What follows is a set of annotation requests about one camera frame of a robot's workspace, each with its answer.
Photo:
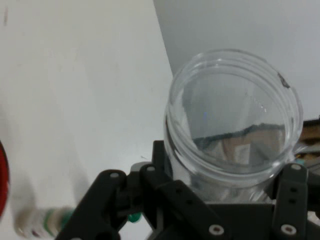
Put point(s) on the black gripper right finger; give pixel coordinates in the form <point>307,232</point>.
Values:
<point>291,200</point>

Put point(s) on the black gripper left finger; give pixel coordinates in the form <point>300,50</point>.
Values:
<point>180,198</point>

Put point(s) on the spice bottle round green cap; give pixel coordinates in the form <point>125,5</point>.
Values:
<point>30,221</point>

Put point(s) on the clear glass tumbler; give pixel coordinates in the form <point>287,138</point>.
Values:
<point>176,100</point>

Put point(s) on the red bowl with dark granules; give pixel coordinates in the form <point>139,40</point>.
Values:
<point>3,175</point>

